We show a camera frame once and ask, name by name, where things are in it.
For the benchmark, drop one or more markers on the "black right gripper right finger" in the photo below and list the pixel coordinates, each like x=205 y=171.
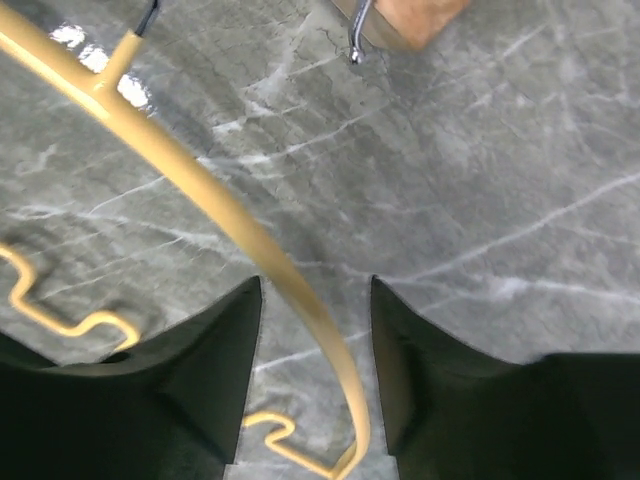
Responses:
x=451 y=411

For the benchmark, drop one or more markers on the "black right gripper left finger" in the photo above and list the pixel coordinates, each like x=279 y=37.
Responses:
x=168 y=408

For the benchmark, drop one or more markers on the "yellow wavy clip hanger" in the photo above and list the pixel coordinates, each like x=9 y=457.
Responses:
x=97 y=94

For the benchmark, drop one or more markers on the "wooden clothes rack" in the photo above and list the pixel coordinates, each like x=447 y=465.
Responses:
x=408 y=24

